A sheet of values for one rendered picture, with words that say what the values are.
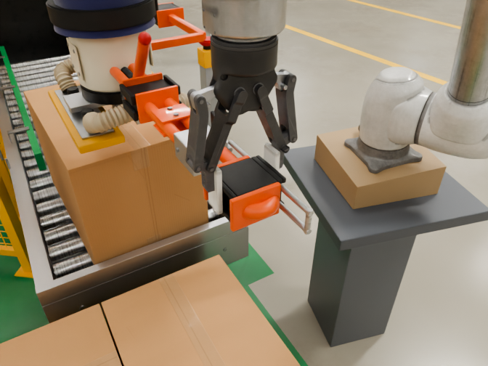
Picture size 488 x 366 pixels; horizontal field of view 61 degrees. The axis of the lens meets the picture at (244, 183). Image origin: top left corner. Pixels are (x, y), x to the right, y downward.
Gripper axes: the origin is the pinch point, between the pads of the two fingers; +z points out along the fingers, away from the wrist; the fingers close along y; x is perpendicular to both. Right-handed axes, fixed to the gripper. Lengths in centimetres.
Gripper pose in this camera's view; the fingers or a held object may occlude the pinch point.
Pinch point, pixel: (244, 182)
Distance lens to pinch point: 57.5
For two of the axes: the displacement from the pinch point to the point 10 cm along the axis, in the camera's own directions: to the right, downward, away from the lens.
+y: -8.6, 2.9, -4.1
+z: 0.0, 8.1, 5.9
